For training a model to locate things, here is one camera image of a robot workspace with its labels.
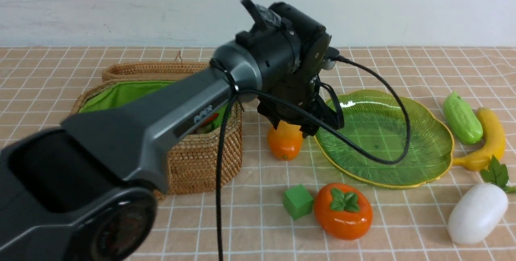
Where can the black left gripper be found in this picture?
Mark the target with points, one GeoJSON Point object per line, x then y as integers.
{"type": "Point", "coordinates": [289, 48]}

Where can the orange yellow mango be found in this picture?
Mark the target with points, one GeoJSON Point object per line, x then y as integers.
{"type": "Point", "coordinates": [285, 141]}

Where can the orange persimmon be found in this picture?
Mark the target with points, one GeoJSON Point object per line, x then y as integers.
{"type": "Point", "coordinates": [342, 211]}

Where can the green cucumber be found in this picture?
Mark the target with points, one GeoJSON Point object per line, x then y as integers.
{"type": "Point", "coordinates": [462, 119]}

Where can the yellow banana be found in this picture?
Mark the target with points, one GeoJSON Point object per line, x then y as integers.
{"type": "Point", "coordinates": [494, 142]}

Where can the white radish with leaf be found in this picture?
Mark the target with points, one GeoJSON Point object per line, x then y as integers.
{"type": "Point", "coordinates": [480, 210]}

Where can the orange carrot with leaves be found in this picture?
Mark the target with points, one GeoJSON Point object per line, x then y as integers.
{"type": "Point", "coordinates": [209, 120]}

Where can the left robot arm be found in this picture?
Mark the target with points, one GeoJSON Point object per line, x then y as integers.
{"type": "Point", "coordinates": [84, 190]}

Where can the woven basket lid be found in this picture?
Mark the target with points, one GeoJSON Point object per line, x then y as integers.
{"type": "Point", "coordinates": [153, 70]}

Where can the green glass leaf plate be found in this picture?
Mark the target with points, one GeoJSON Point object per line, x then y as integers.
{"type": "Point", "coordinates": [374, 122]}

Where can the woven wicker basket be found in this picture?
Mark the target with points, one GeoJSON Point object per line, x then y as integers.
{"type": "Point", "coordinates": [192, 162]}

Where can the green foam cube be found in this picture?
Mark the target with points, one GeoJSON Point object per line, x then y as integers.
{"type": "Point", "coordinates": [297, 201]}

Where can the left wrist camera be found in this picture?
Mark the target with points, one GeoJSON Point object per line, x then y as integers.
{"type": "Point", "coordinates": [329, 58]}

